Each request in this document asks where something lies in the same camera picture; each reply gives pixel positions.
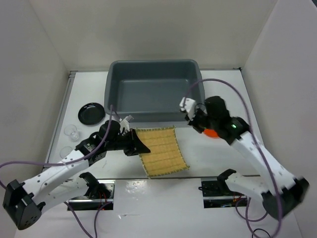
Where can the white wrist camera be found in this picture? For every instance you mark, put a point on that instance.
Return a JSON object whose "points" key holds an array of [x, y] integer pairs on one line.
{"points": [[187, 106], [124, 123]]}

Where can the black round plate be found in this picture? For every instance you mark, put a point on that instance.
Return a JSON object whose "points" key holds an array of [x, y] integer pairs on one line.
{"points": [[91, 114]]}

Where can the clear glass cup far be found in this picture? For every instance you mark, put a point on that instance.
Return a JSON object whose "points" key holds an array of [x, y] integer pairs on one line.
{"points": [[72, 132]]}

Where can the grey plastic bin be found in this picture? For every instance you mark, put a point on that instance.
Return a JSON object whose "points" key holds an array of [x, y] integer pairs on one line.
{"points": [[151, 90]]}

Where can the clear glass cup near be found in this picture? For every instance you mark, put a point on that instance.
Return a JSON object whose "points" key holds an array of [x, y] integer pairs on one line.
{"points": [[65, 151]]}

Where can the square bamboo mat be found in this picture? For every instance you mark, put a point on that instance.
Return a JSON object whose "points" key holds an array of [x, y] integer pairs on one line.
{"points": [[165, 157]]}

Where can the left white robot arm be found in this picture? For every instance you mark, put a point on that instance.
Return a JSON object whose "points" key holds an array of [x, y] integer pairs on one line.
{"points": [[25, 202]]}

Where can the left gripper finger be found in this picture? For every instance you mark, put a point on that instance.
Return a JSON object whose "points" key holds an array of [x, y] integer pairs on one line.
{"points": [[130, 152], [139, 146]]}

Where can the clear glass cup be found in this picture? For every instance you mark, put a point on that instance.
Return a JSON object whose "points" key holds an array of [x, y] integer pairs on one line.
{"points": [[65, 151], [72, 132]]}

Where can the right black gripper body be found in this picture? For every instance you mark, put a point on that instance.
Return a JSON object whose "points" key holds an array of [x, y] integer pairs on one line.
{"points": [[201, 120]]}

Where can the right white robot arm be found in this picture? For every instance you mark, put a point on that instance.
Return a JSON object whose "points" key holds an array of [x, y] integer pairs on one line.
{"points": [[277, 189]]}

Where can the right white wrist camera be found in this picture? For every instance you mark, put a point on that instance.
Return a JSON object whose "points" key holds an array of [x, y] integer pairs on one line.
{"points": [[187, 106]]}

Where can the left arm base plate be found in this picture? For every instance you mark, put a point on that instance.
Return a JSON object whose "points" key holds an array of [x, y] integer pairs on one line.
{"points": [[96, 201]]}

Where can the orange plastic plate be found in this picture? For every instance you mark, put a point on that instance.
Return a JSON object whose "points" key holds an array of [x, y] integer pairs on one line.
{"points": [[211, 133]]}

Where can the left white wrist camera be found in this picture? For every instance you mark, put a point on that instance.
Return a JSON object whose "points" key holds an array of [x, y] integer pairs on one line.
{"points": [[124, 123]]}

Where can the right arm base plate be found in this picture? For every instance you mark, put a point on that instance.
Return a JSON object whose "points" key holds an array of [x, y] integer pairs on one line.
{"points": [[213, 197]]}

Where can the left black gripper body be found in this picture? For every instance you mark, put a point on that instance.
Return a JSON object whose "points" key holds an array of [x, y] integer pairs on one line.
{"points": [[125, 141]]}

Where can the aluminium table edge rail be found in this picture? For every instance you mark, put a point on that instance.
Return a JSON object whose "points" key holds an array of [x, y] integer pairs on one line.
{"points": [[60, 117]]}

